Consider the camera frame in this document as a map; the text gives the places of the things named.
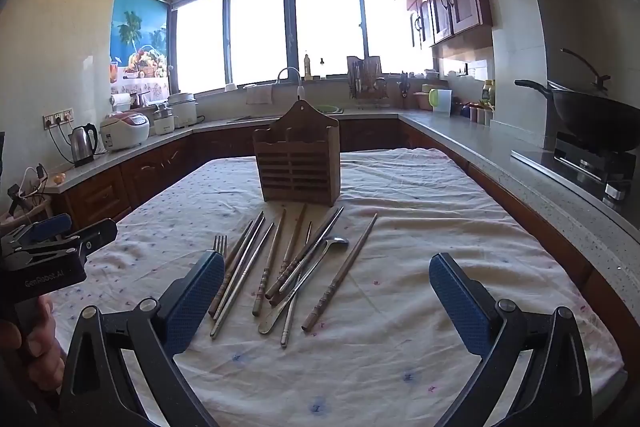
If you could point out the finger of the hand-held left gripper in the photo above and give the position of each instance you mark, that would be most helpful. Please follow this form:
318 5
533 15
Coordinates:
95 234
47 227

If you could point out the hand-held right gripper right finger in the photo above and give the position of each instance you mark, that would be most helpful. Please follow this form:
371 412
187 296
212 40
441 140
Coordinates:
460 302

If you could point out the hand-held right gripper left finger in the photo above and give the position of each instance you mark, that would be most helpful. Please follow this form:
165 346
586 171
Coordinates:
197 302

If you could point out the metal fork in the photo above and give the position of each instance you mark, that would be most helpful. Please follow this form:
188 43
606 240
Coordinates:
220 247

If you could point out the brown wooden chopstick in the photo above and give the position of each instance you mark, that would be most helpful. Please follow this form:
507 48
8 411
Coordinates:
252 232
242 239

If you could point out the dark chopstick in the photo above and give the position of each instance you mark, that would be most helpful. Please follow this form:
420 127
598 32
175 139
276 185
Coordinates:
312 243
329 228

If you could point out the wooden utensil holder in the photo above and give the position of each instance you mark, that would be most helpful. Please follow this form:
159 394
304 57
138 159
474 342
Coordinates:
300 167

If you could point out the person's left hand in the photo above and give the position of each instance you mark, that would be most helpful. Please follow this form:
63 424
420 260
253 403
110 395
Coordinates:
32 352

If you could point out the steel electric kettle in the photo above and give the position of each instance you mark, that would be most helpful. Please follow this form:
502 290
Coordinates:
82 147

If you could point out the white printed tablecloth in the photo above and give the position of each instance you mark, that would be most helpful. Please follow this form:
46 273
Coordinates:
425 217

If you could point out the white red rice cooker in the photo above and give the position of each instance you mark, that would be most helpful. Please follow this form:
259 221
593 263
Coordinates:
125 129

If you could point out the small white cooker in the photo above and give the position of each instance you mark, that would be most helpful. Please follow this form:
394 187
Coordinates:
164 124

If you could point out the paper towel roll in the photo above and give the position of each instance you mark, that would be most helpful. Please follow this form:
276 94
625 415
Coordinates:
120 101

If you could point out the large white cooker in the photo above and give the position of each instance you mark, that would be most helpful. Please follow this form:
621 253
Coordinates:
182 107

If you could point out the grey kitchen countertop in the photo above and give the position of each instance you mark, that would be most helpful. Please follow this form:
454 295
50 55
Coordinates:
500 152

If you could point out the gas stove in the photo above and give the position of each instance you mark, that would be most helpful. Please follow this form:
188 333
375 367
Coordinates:
585 162

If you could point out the white spice jar set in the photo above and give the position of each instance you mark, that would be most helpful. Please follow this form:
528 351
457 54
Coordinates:
481 114

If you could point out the green white pitcher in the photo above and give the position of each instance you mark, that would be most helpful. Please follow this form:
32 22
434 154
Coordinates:
440 101

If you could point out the pink bowl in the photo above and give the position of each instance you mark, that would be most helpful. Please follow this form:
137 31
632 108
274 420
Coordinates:
423 99

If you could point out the cooking oil bottle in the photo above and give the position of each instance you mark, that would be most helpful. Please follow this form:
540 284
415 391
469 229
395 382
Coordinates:
488 93

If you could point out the white dish towel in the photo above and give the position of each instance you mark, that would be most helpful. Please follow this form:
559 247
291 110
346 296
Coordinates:
259 94

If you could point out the scissors holder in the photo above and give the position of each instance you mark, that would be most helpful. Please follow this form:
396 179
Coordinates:
403 89

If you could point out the black wok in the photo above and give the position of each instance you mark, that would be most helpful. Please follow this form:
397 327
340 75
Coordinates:
590 117

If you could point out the green basin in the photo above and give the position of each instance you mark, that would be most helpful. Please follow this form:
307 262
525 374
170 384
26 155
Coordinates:
327 108

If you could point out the curved sink faucet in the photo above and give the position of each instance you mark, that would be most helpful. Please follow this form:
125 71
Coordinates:
298 82

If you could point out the yellow bottle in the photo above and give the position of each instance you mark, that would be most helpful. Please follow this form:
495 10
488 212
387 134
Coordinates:
306 67

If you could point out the kitchen window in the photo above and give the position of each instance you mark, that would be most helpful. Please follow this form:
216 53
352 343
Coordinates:
260 32

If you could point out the dark ladle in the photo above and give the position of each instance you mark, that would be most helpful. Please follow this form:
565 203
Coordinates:
585 64

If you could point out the wall socket strip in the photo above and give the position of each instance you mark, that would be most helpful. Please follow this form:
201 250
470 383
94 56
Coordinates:
57 118

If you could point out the beach fruit wall poster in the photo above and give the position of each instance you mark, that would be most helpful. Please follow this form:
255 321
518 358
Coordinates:
135 32

